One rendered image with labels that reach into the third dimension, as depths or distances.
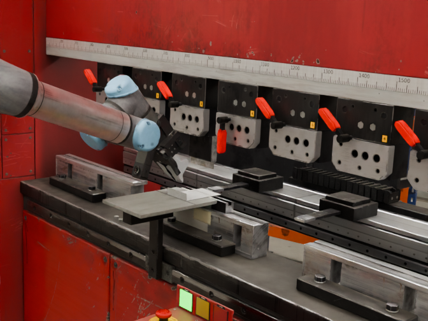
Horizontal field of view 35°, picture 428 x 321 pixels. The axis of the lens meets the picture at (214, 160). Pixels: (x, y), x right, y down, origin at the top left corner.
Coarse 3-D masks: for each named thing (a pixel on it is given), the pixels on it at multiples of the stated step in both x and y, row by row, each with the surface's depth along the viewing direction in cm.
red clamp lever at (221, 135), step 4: (220, 120) 178; (224, 120) 179; (228, 120) 180; (220, 124) 180; (224, 124) 180; (220, 128) 180; (224, 128) 180; (220, 132) 180; (224, 132) 180; (220, 136) 180; (224, 136) 180; (220, 140) 180; (224, 140) 180; (220, 144) 180; (224, 144) 181; (220, 148) 180; (224, 148) 181; (220, 152) 181
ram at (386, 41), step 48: (48, 0) 247; (96, 0) 224; (144, 0) 205; (192, 0) 188; (240, 0) 175; (288, 0) 163; (336, 0) 152; (384, 0) 143; (48, 48) 251; (192, 48) 190; (240, 48) 176; (288, 48) 164; (336, 48) 154; (384, 48) 144; (336, 96) 155; (384, 96) 146
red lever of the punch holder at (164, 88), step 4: (160, 84) 197; (164, 84) 197; (160, 88) 196; (164, 88) 196; (168, 88) 197; (164, 92) 195; (168, 92) 195; (164, 96) 195; (168, 96) 195; (172, 96) 196; (168, 100) 195; (172, 100) 195; (168, 104) 194; (172, 104) 193; (176, 104) 194; (180, 104) 196
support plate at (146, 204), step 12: (144, 192) 198; (156, 192) 198; (108, 204) 187; (120, 204) 184; (132, 204) 185; (144, 204) 185; (156, 204) 186; (168, 204) 186; (180, 204) 187; (192, 204) 187; (204, 204) 190; (144, 216) 177
